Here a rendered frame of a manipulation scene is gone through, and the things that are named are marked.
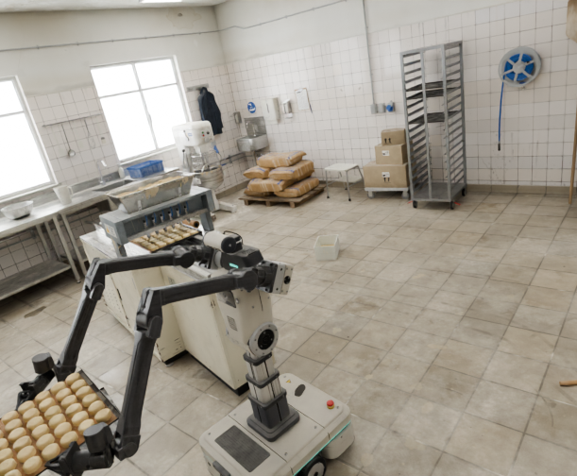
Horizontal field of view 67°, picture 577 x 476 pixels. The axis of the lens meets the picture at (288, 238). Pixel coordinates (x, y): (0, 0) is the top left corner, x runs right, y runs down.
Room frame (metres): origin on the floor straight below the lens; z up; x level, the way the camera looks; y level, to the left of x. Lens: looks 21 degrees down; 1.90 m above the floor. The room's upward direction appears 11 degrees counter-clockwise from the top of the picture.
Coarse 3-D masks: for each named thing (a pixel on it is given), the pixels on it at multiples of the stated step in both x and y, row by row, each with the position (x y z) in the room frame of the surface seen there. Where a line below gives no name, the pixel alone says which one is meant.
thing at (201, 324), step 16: (176, 272) 2.59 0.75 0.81; (208, 272) 2.44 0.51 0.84; (176, 304) 2.74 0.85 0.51; (192, 304) 2.50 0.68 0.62; (208, 304) 2.30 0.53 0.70; (192, 320) 2.57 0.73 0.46; (208, 320) 2.35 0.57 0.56; (192, 336) 2.64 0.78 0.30; (208, 336) 2.41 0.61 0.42; (224, 336) 2.28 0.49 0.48; (192, 352) 2.73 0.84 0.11; (208, 352) 2.47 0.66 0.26; (224, 352) 2.27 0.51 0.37; (240, 352) 2.32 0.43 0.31; (272, 352) 2.45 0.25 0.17; (208, 368) 2.63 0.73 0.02; (224, 368) 2.32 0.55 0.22; (240, 368) 2.31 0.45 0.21; (240, 384) 2.29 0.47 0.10
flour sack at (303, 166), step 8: (304, 160) 6.64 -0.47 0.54; (280, 168) 6.34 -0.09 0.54; (288, 168) 6.28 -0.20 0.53; (296, 168) 6.22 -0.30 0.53; (304, 168) 6.35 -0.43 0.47; (312, 168) 6.52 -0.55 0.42; (272, 176) 6.28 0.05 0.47; (280, 176) 6.21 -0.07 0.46; (288, 176) 6.14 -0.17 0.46; (296, 176) 6.16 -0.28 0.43
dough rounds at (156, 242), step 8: (176, 224) 3.30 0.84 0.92; (152, 232) 3.19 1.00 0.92; (160, 232) 3.17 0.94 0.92; (168, 232) 3.11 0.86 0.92; (176, 232) 3.08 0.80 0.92; (184, 232) 3.04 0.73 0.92; (192, 232) 3.01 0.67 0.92; (136, 240) 3.08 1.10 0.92; (144, 240) 3.04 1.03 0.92; (152, 240) 3.00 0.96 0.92; (160, 240) 3.03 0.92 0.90; (168, 240) 2.94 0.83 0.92; (176, 240) 2.94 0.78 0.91; (144, 248) 2.91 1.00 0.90; (152, 248) 2.83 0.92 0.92
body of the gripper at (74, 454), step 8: (72, 448) 1.04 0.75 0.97; (64, 456) 1.01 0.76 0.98; (72, 456) 1.03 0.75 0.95; (80, 456) 1.02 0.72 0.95; (88, 456) 1.02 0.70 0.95; (72, 464) 1.01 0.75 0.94; (80, 464) 1.01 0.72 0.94; (88, 464) 1.00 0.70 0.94; (72, 472) 1.00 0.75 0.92; (80, 472) 1.03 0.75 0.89
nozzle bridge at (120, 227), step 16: (192, 192) 3.15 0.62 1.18; (208, 192) 3.12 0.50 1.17; (160, 208) 2.90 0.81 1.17; (176, 208) 3.05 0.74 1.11; (192, 208) 3.12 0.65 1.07; (208, 208) 3.12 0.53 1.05; (112, 224) 2.75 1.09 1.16; (128, 224) 2.84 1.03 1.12; (160, 224) 2.94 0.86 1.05; (208, 224) 3.20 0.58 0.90; (112, 240) 2.87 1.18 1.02; (128, 240) 2.78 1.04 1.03
